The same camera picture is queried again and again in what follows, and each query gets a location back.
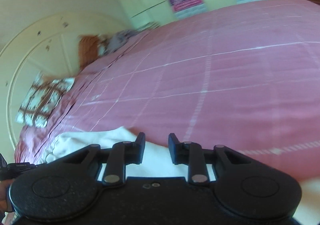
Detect white sweatpants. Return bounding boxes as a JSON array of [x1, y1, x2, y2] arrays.
[[39, 127, 319, 224]]

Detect white brown patterned pillow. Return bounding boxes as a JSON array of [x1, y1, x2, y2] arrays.
[[15, 72, 75, 128]]

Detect pink checked bedspread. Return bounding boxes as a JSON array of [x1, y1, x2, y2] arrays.
[[15, 0, 319, 180]]

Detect grey crumpled cloth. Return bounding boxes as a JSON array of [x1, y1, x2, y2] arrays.
[[103, 29, 139, 55]]

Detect orange striped pillow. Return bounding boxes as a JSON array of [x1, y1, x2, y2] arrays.
[[78, 35, 101, 70]]

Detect cream wooden headboard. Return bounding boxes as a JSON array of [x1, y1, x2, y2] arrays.
[[1, 11, 129, 162]]

